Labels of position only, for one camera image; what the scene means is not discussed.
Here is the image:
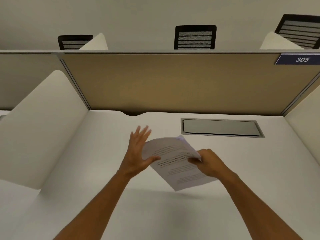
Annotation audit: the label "grey desk cable tray lid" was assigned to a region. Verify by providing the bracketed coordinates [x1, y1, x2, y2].
[181, 118, 265, 139]

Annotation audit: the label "person's left forearm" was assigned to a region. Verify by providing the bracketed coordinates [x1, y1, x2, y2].
[53, 170, 134, 240]

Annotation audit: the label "black mesh office chair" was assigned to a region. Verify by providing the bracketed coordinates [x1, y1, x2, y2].
[274, 14, 320, 50]
[174, 25, 217, 50]
[58, 35, 93, 50]

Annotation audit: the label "white printed paper sheets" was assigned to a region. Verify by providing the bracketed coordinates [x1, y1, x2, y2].
[142, 135, 219, 192]

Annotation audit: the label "tan fabric partition panel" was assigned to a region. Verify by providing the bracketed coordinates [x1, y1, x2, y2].
[58, 52, 320, 117]
[0, 53, 63, 111]

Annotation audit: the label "person's right forearm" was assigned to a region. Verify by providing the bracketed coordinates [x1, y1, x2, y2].
[220, 171, 302, 240]

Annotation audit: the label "blue number label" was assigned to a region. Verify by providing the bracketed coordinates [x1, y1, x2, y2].
[275, 54, 320, 65]

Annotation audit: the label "person's left hand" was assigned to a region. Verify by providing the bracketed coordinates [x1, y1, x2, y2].
[118, 125, 162, 179]

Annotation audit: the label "person's right hand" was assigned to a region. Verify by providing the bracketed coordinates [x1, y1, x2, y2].
[187, 148, 237, 183]

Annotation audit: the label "white desk side divider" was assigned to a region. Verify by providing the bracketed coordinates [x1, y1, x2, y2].
[0, 70, 89, 190]
[284, 90, 320, 171]
[78, 33, 109, 50]
[260, 31, 305, 50]

